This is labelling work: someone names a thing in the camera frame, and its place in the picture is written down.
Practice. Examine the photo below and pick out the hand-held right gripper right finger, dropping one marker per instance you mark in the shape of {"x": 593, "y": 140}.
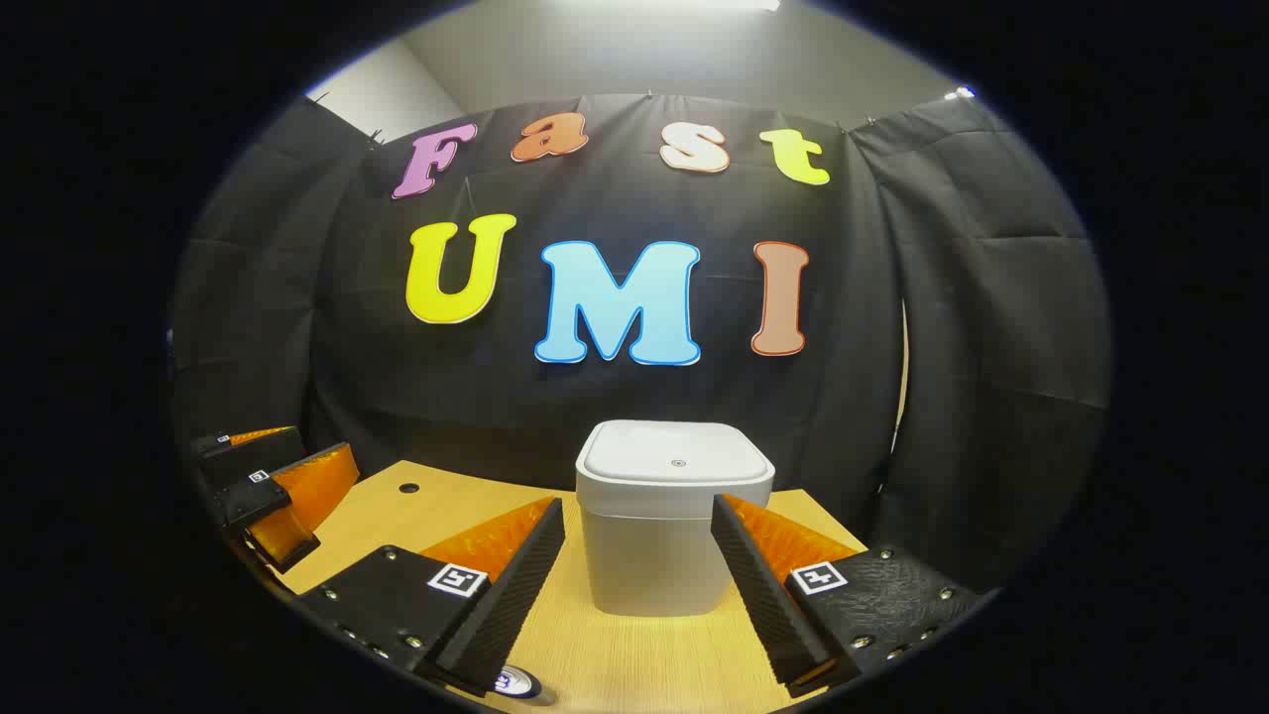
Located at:
{"x": 763, "y": 595}

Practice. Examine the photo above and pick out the grey desktop garbage bin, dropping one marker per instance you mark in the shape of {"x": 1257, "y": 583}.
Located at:
{"x": 654, "y": 555}

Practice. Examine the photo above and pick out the silver blue pop can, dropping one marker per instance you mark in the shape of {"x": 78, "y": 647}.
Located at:
{"x": 518, "y": 682}

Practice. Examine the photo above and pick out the black backdrop cloth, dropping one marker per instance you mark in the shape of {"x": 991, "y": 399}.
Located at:
{"x": 496, "y": 397}

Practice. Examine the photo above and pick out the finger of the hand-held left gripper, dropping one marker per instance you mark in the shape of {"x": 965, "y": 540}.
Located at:
{"x": 248, "y": 454}
{"x": 253, "y": 501}

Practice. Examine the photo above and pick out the wooden desktop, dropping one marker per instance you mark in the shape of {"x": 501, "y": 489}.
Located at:
{"x": 615, "y": 664}

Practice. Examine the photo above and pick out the ceiling light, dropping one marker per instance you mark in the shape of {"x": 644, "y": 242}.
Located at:
{"x": 674, "y": 4}

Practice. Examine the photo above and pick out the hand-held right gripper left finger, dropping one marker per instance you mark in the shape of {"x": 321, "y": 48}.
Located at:
{"x": 516, "y": 595}

